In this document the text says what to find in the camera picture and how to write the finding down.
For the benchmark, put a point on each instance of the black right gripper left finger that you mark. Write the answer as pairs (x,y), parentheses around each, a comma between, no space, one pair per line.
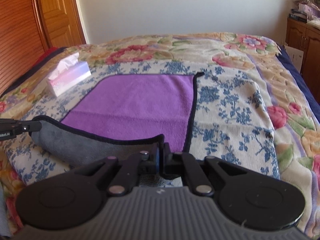
(72,198)

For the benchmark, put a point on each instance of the clutter on cabinet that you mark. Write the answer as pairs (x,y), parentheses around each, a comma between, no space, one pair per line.
(306,11)

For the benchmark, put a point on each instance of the blue floral white towel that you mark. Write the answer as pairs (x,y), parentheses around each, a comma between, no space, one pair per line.
(231,120)

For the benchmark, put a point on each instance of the pink white tissue pack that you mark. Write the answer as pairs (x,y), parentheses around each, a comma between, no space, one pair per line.
(69,72)

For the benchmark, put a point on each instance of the wooden side cabinet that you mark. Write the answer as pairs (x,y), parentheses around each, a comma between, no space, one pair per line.
(304,37)

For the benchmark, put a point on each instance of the purple grey microfiber towel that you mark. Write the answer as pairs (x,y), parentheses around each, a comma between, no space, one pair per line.
(122,115)

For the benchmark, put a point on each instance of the white paper bag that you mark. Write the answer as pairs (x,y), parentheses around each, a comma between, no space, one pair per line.
(296,57)

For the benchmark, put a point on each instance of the floral bed blanket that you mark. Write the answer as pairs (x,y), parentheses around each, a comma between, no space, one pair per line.
(292,109)

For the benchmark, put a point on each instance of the wooden wardrobe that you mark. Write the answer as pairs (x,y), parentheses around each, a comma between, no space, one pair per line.
(31,27)

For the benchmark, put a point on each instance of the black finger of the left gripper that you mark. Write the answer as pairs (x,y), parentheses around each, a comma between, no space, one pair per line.
(10,128)

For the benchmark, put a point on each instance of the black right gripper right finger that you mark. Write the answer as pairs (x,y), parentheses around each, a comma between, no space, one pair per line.
(246,197)

